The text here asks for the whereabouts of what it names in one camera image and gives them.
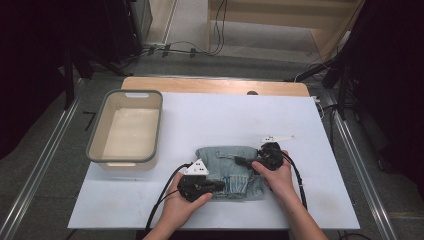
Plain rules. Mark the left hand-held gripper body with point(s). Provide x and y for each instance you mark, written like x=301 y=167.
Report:
x=193 y=185

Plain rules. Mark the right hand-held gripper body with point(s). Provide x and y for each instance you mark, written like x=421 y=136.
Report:
x=271 y=155

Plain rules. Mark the light blue denim skirt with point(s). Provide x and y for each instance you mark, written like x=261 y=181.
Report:
x=230 y=163

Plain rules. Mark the beige basket with grey rim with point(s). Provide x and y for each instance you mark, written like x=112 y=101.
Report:
x=130 y=133

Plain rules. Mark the person's right hand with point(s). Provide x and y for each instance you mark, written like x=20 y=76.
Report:
x=278 y=181

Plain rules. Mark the person's left hand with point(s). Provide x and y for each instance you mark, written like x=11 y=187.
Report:
x=181 y=211

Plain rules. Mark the white table sheet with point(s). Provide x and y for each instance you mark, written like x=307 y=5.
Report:
x=233 y=116

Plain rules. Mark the white power strip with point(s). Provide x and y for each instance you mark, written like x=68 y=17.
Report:
x=315 y=99

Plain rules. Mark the black metal stand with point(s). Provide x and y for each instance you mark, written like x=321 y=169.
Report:
x=69 y=83
x=341 y=96

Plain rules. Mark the beige wooden furniture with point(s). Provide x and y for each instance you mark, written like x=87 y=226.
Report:
x=283 y=15

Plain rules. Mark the black curtain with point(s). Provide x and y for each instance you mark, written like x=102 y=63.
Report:
x=26 y=66
x=393 y=83

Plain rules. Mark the grey computer tower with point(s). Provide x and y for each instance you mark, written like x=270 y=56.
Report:
x=141 y=20

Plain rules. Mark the aluminium floor rail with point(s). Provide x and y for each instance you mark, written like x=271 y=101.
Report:
x=358 y=165
x=41 y=166

